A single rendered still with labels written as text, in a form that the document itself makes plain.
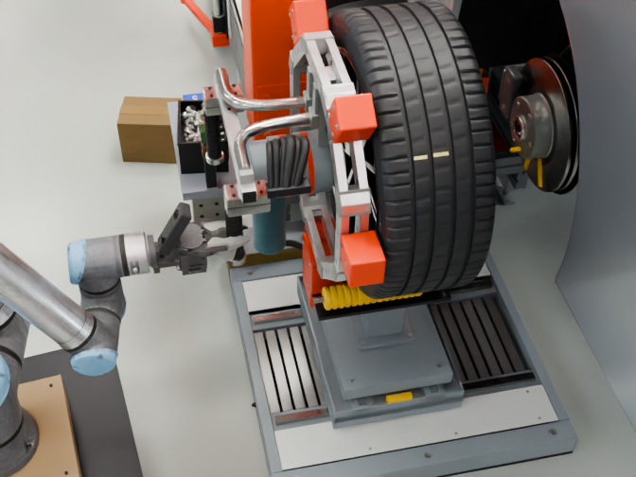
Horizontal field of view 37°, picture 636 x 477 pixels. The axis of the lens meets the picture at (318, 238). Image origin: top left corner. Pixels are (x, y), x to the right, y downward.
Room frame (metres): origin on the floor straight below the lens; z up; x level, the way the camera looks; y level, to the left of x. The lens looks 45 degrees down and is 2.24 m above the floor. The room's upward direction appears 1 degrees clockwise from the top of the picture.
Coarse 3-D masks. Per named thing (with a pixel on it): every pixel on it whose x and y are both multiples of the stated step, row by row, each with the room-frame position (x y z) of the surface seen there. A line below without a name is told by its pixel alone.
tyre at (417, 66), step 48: (432, 0) 1.84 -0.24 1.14; (384, 48) 1.59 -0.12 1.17; (432, 48) 1.60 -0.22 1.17; (384, 96) 1.49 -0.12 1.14; (432, 96) 1.50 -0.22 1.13; (480, 96) 1.51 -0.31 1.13; (384, 144) 1.42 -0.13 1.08; (432, 144) 1.42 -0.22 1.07; (480, 144) 1.44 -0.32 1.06; (384, 192) 1.36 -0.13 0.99; (432, 192) 1.37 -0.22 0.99; (480, 192) 1.39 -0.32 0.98; (384, 240) 1.33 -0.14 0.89; (432, 240) 1.35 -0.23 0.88; (480, 240) 1.36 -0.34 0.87; (384, 288) 1.34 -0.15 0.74; (432, 288) 1.38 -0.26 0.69
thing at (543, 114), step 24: (528, 72) 1.88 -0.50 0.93; (552, 72) 1.77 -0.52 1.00; (528, 96) 1.80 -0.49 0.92; (552, 96) 1.75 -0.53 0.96; (528, 120) 1.74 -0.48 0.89; (552, 120) 1.72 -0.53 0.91; (576, 120) 1.66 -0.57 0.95; (528, 144) 1.70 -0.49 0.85; (552, 144) 1.70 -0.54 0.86; (576, 144) 1.63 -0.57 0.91; (528, 168) 1.78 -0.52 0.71; (552, 168) 1.67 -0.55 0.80
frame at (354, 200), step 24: (312, 48) 1.67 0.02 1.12; (336, 48) 1.67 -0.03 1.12; (312, 72) 1.63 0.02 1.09; (336, 72) 1.60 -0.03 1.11; (336, 96) 1.51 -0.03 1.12; (336, 144) 1.44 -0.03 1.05; (360, 144) 1.45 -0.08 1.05; (336, 168) 1.41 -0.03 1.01; (360, 168) 1.41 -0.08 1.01; (336, 192) 1.39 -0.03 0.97; (360, 192) 1.38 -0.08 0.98; (312, 216) 1.68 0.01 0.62; (336, 216) 1.39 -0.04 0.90; (360, 216) 1.37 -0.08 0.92; (312, 240) 1.60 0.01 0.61; (336, 240) 1.38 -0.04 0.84; (336, 264) 1.37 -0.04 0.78
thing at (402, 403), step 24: (312, 312) 1.76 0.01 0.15; (432, 312) 1.76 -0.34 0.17; (312, 336) 1.67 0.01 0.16; (336, 384) 1.51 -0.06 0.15; (456, 384) 1.52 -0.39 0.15; (336, 408) 1.43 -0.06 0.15; (360, 408) 1.42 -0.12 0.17; (384, 408) 1.44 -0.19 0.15; (408, 408) 1.45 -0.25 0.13; (432, 408) 1.47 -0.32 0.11
